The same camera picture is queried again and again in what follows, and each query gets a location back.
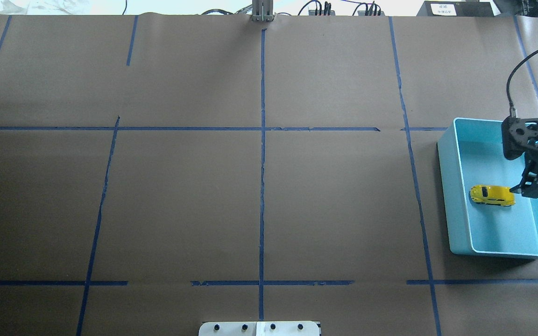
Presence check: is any crumpled white cloth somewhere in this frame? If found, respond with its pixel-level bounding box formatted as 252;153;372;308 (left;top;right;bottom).
0;0;91;15

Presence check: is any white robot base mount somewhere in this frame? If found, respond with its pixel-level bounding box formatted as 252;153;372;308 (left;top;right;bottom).
198;321;322;336

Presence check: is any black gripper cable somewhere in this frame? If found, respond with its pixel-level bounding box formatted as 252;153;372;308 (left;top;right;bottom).
505;39;538;118

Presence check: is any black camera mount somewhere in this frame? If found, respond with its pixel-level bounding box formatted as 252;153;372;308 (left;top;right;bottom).
501;116;538;160

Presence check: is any black box with label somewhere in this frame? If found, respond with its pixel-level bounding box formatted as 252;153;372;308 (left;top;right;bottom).
416;0;495;17

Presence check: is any light blue plastic bin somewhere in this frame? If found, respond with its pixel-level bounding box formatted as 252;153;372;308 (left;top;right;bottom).
437;118;538;259

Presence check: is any aluminium frame post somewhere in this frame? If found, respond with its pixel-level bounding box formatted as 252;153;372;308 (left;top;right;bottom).
251;0;275;22

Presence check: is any yellow beetle toy car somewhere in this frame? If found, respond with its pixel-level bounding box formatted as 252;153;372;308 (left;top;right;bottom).
469;185;516;207

